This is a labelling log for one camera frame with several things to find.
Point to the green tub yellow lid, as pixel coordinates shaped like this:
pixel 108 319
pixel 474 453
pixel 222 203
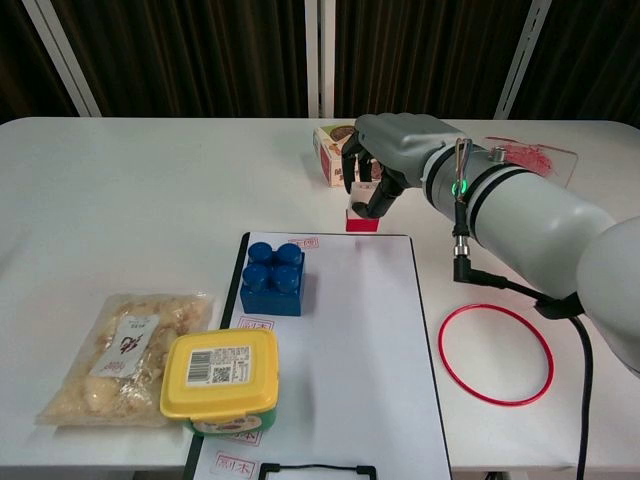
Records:
pixel 220 370

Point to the red clear stamp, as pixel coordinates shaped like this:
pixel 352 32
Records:
pixel 362 226

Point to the blue building block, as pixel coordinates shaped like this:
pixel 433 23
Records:
pixel 272 300

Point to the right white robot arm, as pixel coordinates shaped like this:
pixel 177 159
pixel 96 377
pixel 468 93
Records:
pixel 535 215

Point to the black clipboard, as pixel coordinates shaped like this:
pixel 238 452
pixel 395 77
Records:
pixel 226 312

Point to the dark pleated curtain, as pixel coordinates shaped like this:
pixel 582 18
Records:
pixel 200 55

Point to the printed snack box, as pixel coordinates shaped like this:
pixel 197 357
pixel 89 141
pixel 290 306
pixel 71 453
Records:
pixel 327 150

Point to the red ink pad clear lid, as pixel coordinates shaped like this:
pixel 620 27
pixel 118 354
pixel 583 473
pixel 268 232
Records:
pixel 540 157

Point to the clear bag of food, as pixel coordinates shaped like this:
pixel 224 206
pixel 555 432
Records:
pixel 100 360

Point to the white paper sheet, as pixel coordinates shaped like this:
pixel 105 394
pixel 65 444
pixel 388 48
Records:
pixel 360 350

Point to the white metal frame post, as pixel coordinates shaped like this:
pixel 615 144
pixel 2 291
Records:
pixel 314 55
pixel 60 55
pixel 522 60

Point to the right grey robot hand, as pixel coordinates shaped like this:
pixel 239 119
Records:
pixel 400 145

